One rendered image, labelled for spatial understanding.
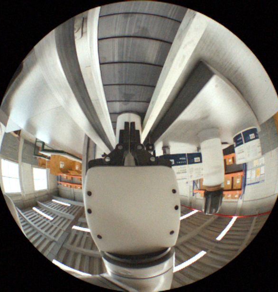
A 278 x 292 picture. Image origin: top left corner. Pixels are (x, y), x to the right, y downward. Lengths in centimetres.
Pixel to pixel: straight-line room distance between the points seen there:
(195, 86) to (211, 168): 24
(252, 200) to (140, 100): 487
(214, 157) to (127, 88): 29
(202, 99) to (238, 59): 16
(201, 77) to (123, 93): 13
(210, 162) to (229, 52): 31
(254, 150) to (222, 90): 37
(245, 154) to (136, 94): 49
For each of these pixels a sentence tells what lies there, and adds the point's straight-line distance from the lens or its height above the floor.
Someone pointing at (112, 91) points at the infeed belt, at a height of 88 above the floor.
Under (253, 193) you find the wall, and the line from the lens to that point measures 477.
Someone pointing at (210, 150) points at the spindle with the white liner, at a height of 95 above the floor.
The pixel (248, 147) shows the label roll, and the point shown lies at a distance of 51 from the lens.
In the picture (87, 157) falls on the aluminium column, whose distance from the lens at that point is 37.
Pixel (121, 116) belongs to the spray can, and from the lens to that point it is 19.
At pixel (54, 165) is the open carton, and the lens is 200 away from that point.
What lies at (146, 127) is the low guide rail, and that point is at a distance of 18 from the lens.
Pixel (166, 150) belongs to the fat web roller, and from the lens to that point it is 47.
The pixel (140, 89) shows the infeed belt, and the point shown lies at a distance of 15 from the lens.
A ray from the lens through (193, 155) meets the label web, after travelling 54.
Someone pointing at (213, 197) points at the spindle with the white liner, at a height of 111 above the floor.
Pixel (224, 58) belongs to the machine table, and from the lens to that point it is 23.
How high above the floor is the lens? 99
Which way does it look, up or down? 15 degrees down
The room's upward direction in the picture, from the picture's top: 178 degrees clockwise
